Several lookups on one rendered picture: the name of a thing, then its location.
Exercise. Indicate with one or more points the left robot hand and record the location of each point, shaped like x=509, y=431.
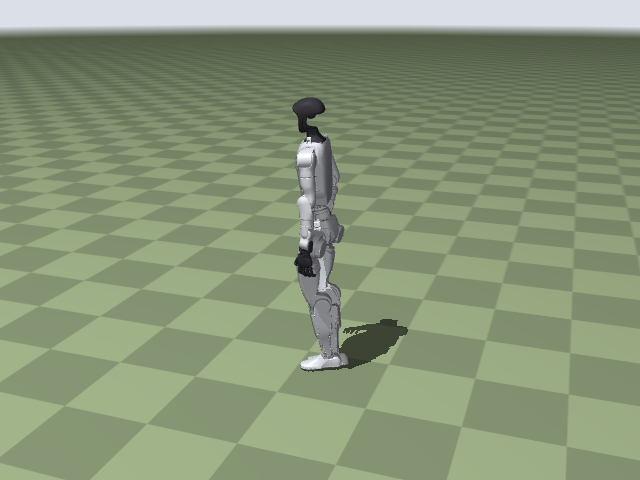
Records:
x=304, y=261

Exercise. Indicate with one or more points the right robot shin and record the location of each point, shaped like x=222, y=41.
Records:
x=336, y=324

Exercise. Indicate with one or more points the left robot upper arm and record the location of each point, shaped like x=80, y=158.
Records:
x=306, y=162

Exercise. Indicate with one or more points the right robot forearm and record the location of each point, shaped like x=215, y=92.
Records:
x=331, y=202

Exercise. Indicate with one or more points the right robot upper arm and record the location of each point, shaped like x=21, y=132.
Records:
x=335, y=172

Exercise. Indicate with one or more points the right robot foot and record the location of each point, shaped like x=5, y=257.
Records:
x=343, y=355

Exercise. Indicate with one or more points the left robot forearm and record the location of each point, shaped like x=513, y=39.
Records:
x=307, y=217

